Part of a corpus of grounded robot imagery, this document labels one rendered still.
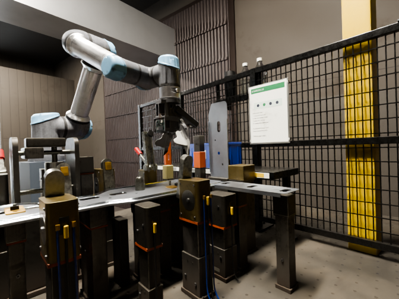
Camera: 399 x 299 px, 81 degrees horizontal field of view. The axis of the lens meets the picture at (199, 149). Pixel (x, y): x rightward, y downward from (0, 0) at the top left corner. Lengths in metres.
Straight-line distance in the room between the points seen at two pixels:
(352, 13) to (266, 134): 0.60
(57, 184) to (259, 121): 0.97
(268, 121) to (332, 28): 1.80
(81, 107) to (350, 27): 1.24
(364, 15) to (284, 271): 0.98
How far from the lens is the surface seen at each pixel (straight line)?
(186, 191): 0.69
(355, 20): 1.22
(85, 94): 1.28
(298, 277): 0.94
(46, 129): 1.29
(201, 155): 1.19
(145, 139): 1.01
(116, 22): 3.30
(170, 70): 0.85
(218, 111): 1.07
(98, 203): 0.70
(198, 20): 3.71
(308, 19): 2.99
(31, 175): 1.23
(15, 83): 6.32
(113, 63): 0.82
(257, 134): 1.27
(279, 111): 1.21
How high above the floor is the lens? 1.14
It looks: 1 degrees down
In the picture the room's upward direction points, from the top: 2 degrees counter-clockwise
